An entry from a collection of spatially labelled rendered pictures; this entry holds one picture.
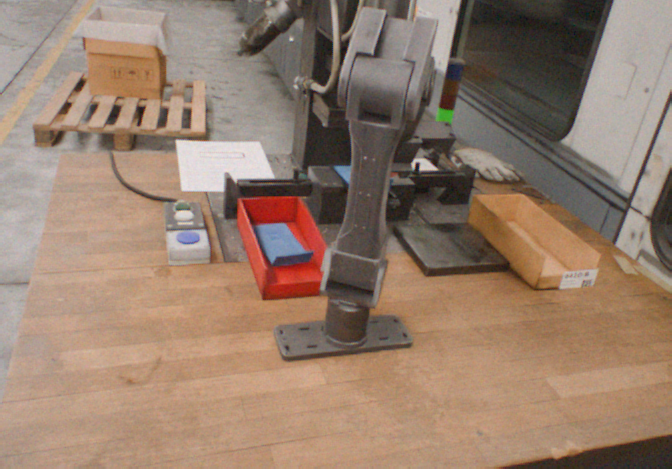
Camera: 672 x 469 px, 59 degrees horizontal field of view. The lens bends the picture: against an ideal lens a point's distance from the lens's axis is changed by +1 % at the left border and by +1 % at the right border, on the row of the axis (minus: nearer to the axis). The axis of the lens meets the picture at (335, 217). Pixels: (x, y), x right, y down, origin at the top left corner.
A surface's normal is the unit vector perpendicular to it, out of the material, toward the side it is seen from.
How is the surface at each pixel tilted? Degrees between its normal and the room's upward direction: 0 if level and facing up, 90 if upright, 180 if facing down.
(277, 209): 90
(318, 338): 0
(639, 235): 90
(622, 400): 0
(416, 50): 42
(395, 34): 68
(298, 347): 0
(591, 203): 90
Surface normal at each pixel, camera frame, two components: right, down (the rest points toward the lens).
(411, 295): 0.12, -0.88
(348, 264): -0.28, 0.50
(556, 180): -0.96, 0.00
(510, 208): 0.29, 0.47
